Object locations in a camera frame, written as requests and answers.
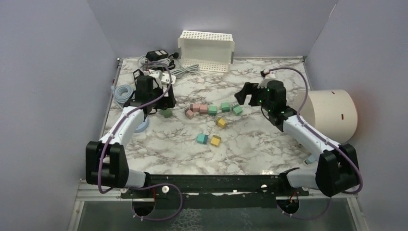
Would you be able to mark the light blue small device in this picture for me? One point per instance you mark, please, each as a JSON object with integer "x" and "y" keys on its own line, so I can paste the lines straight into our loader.
{"x": 308, "y": 161}

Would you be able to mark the green plug adapter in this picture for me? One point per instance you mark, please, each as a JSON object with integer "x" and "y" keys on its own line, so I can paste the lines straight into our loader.
{"x": 212, "y": 110}

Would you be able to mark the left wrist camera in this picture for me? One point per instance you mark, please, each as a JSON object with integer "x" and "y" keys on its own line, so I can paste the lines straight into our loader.
{"x": 157, "y": 77}

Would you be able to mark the yellow plug adapter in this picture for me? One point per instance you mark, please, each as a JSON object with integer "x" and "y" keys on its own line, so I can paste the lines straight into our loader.
{"x": 215, "y": 141}
{"x": 221, "y": 123}

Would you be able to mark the teal plug adapter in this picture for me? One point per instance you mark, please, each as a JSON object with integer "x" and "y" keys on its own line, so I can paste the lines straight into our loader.
{"x": 202, "y": 138}

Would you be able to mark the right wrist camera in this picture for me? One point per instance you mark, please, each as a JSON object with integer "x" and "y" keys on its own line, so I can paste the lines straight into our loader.
{"x": 267, "y": 76}

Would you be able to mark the cream cylindrical bin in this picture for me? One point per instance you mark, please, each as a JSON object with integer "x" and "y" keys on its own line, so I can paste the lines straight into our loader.
{"x": 332, "y": 112}

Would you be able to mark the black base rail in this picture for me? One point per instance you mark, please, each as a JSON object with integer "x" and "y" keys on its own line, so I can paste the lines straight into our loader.
{"x": 214, "y": 191}

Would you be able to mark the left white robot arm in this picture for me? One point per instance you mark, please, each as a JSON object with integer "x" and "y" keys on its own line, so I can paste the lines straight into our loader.
{"x": 106, "y": 161}

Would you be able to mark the round blue power strip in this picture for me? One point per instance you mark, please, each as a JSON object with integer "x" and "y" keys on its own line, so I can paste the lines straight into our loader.
{"x": 143, "y": 126}

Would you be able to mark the green power strip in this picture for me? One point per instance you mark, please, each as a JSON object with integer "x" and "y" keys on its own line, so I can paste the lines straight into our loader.
{"x": 167, "y": 113}

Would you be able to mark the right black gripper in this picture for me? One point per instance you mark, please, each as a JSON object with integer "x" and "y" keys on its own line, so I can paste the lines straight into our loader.
{"x": 248, "y": 88}

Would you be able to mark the pink plug adapter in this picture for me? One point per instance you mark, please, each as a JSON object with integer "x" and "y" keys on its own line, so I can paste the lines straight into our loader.
{"x": 203, "y": 109}

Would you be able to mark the white power strip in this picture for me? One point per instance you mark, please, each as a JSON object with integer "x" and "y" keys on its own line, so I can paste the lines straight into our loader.
{"x": 167, "y": 80}

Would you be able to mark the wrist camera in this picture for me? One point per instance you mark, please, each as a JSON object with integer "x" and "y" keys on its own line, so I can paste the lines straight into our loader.
{"x": 157, "y": 77}
{"x": 267, "y": 76}

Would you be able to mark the white perforated plastic basket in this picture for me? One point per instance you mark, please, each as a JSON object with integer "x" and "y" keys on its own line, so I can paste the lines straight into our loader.
{"x": 210, "y": 51}

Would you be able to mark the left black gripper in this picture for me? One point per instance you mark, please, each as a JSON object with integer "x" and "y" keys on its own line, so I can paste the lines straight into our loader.
{"x": 167, "y": 102}

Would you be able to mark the black power strip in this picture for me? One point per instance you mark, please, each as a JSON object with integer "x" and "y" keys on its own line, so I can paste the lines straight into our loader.
{"x": 138, "y": 73}
{"x": 156, "y": 55}

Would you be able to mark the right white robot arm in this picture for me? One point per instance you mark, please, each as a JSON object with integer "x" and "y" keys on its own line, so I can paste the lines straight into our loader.
{"x": 337, "y": 165}

